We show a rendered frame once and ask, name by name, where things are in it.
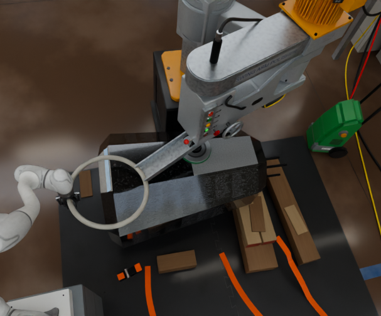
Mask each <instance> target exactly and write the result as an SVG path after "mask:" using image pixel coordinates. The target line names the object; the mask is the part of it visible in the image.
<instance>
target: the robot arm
mask: <svg viewBox="0 0 381 316"><path fill-rule="evenodd" d="M14 178H15V179H16V180H17V181H18V191H19V194H20V196H21V199H22V200H23V202H24V206H23V207H22V208H19V209H17V210H15V211H13V212H11V213H9V214H7V213H0V253H1V252H4V251H6V250H8V249H10V248H12V247H13V246H15V245H16V244H17V243H19V242H20V241H21V240H22V239H23V238H24V237H25V236H26V234H27V232H28V231H29V230H30V228H31V227H32V225H33V223H34V221H35V219H36V217H37V215H38V214H39V212H40V202H39V200H38V198H37V197H36V195H35V194H34V192H33V191H32V190H33V189H39V188H45V189H50V190H52V191H55V192H57V193H58V195H59V196H56V201H58V203H59V205H60V206H62V205H64V207H67V209H68V204H67V199H71V200H73V201H74V203H75V207H76V208H77V204H78V201H80V193H79V191H77V192H74V190H73V179H72V177H71V175H70V173H69V172H68V171H66V170H64V169H56V170H49V169H46V168H44V167H39V166H32V165H22V166H19V167H18V168H17V169H16V170H15V172H14ZM74 195H76V196H77V198H76V197H75V196H74ZM60 199H63V202H62V201H61V200H60ZM58 313H59V309H58V308H56V307H55V308H53V309H51V310H49V311H46V312H40V311H36V310H19V309H13V308H10V306H9V305H8V304H7V303H6V302H5V301H4V299H3V298H1V297H0V316H58Z"/></svg>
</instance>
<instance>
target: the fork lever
mask: <svg viewBox="0 0 381 316"><path fill-rule="evenodd" d="M187 135H188V134H187V133H186V131H185V132H183V133H182V134H180V135H179V136H177V137H176V138H175V139H173V140H172V141H170V142H168V143H167V144H166V145H164V146H162V148H160V149H158V150H157V151H156V152H154V153H152V154H151V155H149V156H148V157H147V158H145V159H144V160H142V161H141V162H139V163H138V164H136V165H135V166H134V167H135V168H137V167H140V168H141V170H142V171H143V173H144V174H145V176H146V178H145V179H143V181H150V180H151V179H152V178H154V177H156V176H157V175H158V174H160V173H161V172H163V171H164V170H166V169H167V168H168V167H170V166H172V165H173V164H174V163H176V162H177V161H179V160H180V159H182V158H183V157H184V156H186V155H187V154H189V153H190V152H192V151H193V150H195V149H196V148H197V147H199V146H201V145H202V144H204V143H205V142H204V143H202V144H200V145H198V146H196V145H195V144H194V145H192V146H191V147H189V146H188V144H187V145H186V144H184V139H183V138H184V137H186V136H187Z"/></svg>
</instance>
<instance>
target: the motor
mask: <svg viewBox="0 0 381 316"><path fill-rule="evenodd" d="M366 1H367V0H287V1H284V2H283V3H280V4H279V7H280V8H281V9H282V10H283V11H284V12H285V13H286V14H287V15H288V16H289V17H290V18H291V19H293V20H294V21H295V22H296V23H297V24H298V25H299V26H300V27H301V28H302V29H303V30H304V31H305V32H306V33H307V34H308V35H309V36H310V37H312V39H314V40H316V39H318V38H320V37H322V36H324V35H326V34H328V33H330V32H332V31H334V30H336V29H338V28H340V27H342V26H344V25H346V24H348V23H350V22H352V21H353V19H352V18H351V16H349V15H347V13H349V12H351V11H353V10H355V9H357V8H360V7H362V6H364V4H365V3H366Z"/></svg>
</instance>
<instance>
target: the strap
mask: <svg viewBox="0 0 381 316"><path fill-rule="evenodd" d="M276 238H277V242H278V244H279V246H280V247H281V248H282V250H283V251H284V252H285V254H286V256H287V260H288V263H289V265H290V267H291V269H292V271H293V272H294V274H295V276H296V278H297V279H298V282H299V284H300V285H301V287H302V289H303V292H304V294H305V296H306V298H307V299H308V301H309V302H310V304H311V305H312V306H313V307H314V309H315V310H316V311H317V312H318V313H319V314H320V315H321V316H327V314H326V313H325V312H324V311H323V310H322V308H321V307H320V306H319V305H318V304H317V303H316V301H315V300H314V299H313V297H312V296H311V294H310V292H309V290H308V288H307V286H306V284H305V282H304V280H303V278H302V276H301V274H300V272H299V270H298V269H297V267H296V265H295V263H294V262H293V260H292V257H291V252H290V251H289V249H288V247H287V246H286V245H285V243H284V242H283V240H282V239H281V238H280V236H278V237H276ZM219 255H220V257H221V259H222V262H223V264H224V266H225V269H226V271H227V273H228V275H229V277H230V279H231V281H232V283H233V285H234V287H235V288H236V290H237V291H238V293H239V295H240V296H241V298H242V299H243V301H244V302H245V303H246V305H247V306H248V307H249V308H250V310H251V311H252V313H253V314H254V315H255V316H263V315H262V314H261V313H260V312H259V311H258V310H257V309H256V307H255V306H254V304H253V303H252V302H251V301H250V299H249V298H248V296H247V295H246V294H245V292H244V291H243V289H242V287H241V286H240V284H239V283H238V281H237V279H236V277H235V275H234V273H233V271H232V269H231V267H230V264H229V262H228V260H227V257H226V256H225V253H224V252H223V253H220V254H219ZM145 291H146V301H147V305H148V310H149V314H150V316H156V313H155V310H154V305H153V299H152V294H151V266H145Z"/></svg>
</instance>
